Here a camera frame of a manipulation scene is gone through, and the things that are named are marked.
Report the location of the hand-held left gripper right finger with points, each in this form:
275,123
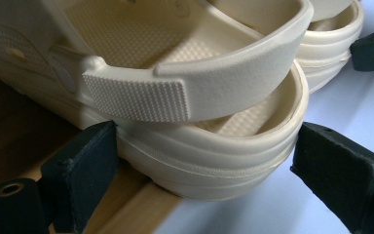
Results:
341,175

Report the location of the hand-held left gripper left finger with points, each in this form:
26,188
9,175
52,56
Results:
84,169

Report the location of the cream clog shoe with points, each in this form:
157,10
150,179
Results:
207,162
328,45

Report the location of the wooden shoe rack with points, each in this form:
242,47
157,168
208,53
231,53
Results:
16,136

